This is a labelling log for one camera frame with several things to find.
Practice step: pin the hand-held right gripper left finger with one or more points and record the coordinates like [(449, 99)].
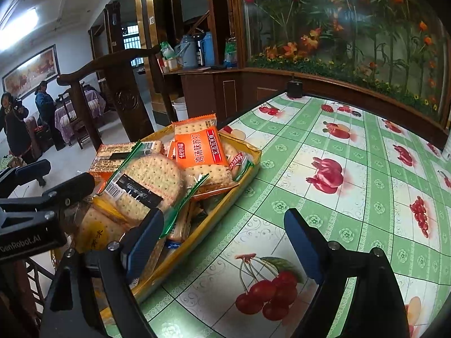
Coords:
[(144, 244)]

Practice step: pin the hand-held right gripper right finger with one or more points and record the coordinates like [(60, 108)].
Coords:
[(303, 244)]

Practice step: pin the yellow clear biscuit packet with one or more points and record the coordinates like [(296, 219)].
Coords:
[(109, 209)]

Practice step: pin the white foam box with tape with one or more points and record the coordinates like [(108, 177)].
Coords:
[(211, 234)]

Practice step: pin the orange edged cracker packet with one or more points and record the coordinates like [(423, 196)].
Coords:
[(215, 180)]

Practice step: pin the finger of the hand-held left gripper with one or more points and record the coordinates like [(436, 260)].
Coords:
[(72, 192), (28, 174)]

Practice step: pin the black clamp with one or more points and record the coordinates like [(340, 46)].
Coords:
[(294, 89)]

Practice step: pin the ceiling light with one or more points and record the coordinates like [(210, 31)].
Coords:
[(19, 17)]

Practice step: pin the artificial flower display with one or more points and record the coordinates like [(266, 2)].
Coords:
[(334, 24)]

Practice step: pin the grey thermos jug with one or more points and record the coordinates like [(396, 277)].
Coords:
[(186, 54)]

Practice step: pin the green clear round biscuit packet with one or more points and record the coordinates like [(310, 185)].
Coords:
[(151, 179)]

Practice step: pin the yellow white cracker packet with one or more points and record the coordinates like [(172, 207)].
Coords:
[(95, 234)]

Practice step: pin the green snack bag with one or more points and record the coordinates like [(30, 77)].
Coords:
[(166, 51)]

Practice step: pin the red label biscuit packet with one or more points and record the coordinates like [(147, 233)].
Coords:
[(236, 160)]

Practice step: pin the clear square cracker packet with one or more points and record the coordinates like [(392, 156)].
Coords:
[(179, 221)]

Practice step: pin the orange soda cracker packet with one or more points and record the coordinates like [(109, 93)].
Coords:
[(201, 148), (105, 156)]

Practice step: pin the blue thermos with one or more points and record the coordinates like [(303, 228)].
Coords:
[(208, 49)]

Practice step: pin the wooden sideboard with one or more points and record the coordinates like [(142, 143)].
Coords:
[(211, 91)]

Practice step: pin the framed wall painting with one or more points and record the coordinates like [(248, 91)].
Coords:
[(31, 70)]

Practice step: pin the blue white cracker packet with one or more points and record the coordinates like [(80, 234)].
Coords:
[(174, 244)]

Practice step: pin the carved wooden chair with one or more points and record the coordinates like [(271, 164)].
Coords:
[(130, 105)]

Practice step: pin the white plastic bucket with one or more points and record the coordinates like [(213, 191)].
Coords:
[(179, 110)]

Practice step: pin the table with purple cloth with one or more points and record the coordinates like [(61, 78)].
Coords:
[(95, 109)]

